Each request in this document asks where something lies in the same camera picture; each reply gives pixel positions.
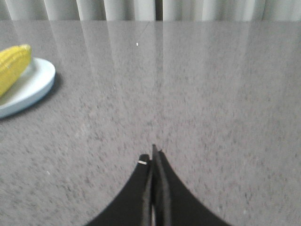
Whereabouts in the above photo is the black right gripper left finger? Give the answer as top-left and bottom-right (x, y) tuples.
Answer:
(88, 154), (152, 226)

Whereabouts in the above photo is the white pleated curtain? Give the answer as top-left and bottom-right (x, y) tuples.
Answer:
(0, 0), (301, 22)

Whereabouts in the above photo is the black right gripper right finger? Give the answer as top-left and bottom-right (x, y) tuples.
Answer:
(152, 145), (229, 226)

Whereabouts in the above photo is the light blue round plate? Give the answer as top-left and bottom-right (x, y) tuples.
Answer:
(0, 57), (55, 119)

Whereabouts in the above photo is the yellow corn cob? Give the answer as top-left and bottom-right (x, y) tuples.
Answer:
(0, 44), (32, 96)

